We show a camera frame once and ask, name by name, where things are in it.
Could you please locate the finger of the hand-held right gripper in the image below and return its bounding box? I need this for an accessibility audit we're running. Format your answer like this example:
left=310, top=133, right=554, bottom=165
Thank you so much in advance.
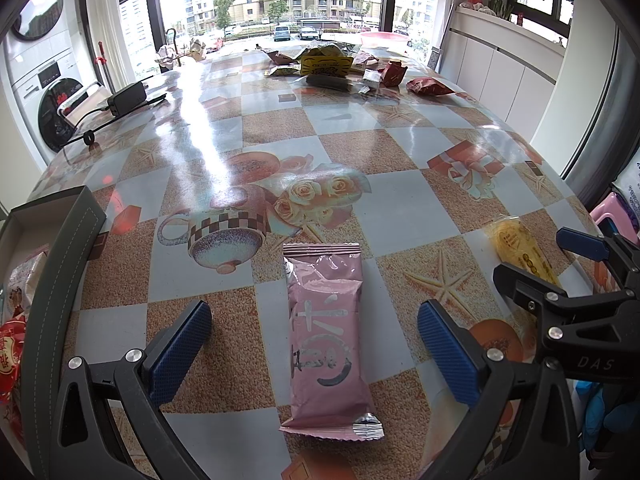
left=556, top=227, right=640, bottom=291
left=492, top=262, right=582, bottom=334

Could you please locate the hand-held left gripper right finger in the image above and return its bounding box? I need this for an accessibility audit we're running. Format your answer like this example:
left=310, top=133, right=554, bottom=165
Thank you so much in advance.
left=416, top=299, right=581, bottom=480

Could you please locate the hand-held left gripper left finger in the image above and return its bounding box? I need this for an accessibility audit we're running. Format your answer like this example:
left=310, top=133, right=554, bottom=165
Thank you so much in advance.
left=47, top=300, right=213, bottom=480

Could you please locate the pale yellow snack packet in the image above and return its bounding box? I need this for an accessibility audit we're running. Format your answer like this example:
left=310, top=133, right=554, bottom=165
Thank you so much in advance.
left=484, top=215, right=563, bottom=291

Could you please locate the pink snack packet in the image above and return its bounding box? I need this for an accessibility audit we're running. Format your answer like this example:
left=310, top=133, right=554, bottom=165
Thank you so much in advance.
left=278, top=241, right=385, bottom=442

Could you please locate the grey cardboard box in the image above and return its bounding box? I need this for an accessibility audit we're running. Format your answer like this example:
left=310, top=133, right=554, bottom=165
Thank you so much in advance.
left=0, top=185, right=107, bottom=411

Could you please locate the person's right hand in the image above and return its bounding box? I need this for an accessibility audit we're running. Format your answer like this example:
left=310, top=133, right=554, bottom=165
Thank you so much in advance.
left=575, top=381, right=640, bottom=456

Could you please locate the pink plastic stool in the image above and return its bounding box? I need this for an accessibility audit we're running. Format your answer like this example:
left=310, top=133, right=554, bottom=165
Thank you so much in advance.
left=590, top=192, right=640, bottom=247

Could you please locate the white pink-edged snack packet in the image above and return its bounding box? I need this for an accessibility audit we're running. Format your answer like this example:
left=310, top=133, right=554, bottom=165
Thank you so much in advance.
left=6, top=249, right=49, bottom=311

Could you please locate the red white-print snack packet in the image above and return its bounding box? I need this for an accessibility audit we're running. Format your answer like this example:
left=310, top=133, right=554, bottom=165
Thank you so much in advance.
left=0, top=310, right=27, bottom=441

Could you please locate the crumpled red snack packet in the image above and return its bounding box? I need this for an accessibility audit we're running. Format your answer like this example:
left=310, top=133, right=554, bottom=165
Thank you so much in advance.
left=406, top=77, right=456, bottom=97

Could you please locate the small red-brown snack packet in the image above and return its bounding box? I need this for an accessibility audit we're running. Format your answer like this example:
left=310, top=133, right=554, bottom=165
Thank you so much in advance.
left=381, top=60, right=407, bottom=86

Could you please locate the black power adapter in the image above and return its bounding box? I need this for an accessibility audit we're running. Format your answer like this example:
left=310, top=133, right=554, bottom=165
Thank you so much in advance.
left=107, top=82, right=148, bottom=117

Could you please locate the red plastic basin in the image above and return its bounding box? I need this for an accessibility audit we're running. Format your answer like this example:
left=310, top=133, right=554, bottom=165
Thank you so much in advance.
left=360, top=31, right=410, bottom=49

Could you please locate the white washing machine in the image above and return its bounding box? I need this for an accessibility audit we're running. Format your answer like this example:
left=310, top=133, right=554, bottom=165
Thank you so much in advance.
left=4, top=35, right=103, bottom=155

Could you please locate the brown paper clutter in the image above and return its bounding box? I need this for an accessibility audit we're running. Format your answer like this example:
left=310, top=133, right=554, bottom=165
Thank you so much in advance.
left=156, top=35, right=209, bottom=67

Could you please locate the bright yellow snack bag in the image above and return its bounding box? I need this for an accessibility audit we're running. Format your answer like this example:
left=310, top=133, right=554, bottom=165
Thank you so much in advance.
left=300, top=55, right=353, bottom=77

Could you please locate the large yellow-green snack bag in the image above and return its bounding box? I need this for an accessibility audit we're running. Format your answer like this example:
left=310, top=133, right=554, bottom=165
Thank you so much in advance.
left=299, top=41, right=362, bottom=61

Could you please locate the white dryer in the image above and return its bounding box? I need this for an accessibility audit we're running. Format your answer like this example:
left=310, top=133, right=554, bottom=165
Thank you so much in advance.
left=10, top=0, right=72, bottom=43

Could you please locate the black power cable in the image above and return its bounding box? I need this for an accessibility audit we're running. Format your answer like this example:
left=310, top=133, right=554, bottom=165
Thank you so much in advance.
left=65, top=92, right=167, bottom=147

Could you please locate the red mop handle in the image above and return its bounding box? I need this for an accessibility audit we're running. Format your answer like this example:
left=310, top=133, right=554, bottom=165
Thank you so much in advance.
left=96, top=41, right=114, bottom=87

